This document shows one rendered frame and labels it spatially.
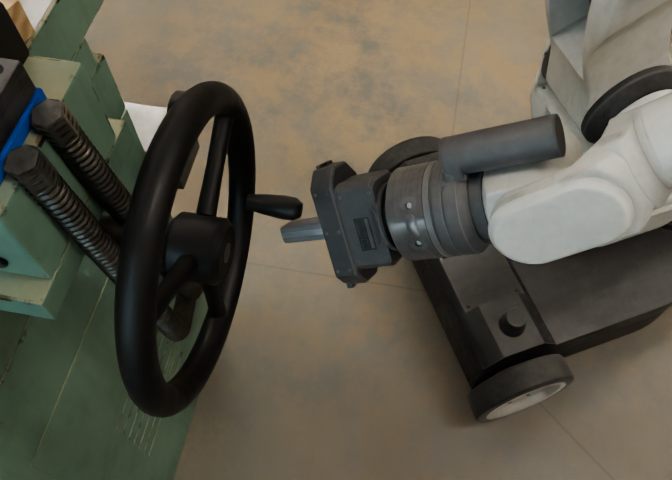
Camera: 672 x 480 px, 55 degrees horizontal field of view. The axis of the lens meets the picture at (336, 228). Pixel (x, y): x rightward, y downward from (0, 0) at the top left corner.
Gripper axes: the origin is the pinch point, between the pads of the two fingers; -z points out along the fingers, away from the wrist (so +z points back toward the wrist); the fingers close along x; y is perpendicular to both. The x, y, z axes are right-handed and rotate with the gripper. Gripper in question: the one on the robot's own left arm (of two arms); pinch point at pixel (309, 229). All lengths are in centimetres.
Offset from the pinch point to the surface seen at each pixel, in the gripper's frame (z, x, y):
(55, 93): -3.2, 18.3, 21.3
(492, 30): -14, 13, -139
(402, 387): -25, -50, -52
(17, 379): -24.7, -5.3, 20.1
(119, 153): -7.7, 12.8, 13.4
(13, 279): -9.8, 6.3, 25.5
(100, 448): -38.0, -23.7, 6.3
